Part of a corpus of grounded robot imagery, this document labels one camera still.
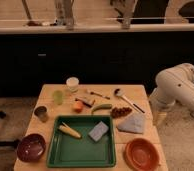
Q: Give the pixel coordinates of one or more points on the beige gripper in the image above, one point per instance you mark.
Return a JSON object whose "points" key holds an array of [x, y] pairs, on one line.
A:
{"points": [[159, 114]]}

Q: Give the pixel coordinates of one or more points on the tan eraser block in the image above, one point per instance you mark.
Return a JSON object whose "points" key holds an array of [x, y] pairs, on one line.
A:
{"points": [[89, 101]]}

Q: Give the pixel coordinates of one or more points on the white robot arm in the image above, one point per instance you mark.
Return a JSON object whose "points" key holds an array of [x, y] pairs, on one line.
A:
{"points": [[172, 85]]}

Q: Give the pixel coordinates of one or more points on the orange bowl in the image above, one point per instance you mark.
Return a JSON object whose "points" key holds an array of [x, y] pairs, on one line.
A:
{"points": [[141, 155]]}

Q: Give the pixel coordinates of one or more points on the purple bowl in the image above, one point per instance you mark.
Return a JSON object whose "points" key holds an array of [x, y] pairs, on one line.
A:
{"points": [[31, 148]]}

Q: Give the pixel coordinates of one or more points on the grey blue cloth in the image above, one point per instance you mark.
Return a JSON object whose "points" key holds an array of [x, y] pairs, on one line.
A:
{"points": [[132, 124]]}

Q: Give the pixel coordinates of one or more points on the brown grape bunch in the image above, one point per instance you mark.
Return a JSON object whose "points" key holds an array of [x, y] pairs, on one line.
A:
{"points": [[120, 112]]}

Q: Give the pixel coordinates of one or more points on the green yellow banana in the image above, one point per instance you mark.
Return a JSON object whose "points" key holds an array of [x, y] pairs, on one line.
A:
{"points": [[102, 106]]}

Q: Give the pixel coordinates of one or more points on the small brush tool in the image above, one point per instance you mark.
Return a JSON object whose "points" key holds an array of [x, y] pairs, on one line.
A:
{"points": [[97, 94]]}

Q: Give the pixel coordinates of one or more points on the blue sponge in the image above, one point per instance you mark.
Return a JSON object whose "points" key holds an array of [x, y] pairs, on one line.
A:
{"points": [[98, 131]]}

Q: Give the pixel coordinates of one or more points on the orange fruit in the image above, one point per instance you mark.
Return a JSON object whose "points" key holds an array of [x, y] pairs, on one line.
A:
{"points": [[78, 106]]}

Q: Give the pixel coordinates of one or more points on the white cup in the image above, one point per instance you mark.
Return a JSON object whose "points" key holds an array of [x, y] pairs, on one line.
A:
{"points": [[72, 84]]}

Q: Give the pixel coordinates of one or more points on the yellow corn cob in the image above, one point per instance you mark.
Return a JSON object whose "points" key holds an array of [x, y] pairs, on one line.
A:
{"points": [[68, 130]]}

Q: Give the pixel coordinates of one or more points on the green plastic tray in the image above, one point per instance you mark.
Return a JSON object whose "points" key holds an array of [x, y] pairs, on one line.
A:
{"points": [[66, 151]]}

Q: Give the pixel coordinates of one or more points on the green plastic cup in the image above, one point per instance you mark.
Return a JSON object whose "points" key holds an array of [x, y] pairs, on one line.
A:
{"points": [[57, 97]]}

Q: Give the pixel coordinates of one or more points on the metal cup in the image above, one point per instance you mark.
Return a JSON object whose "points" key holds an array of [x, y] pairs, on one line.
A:
{"points": [[41, 113]]}

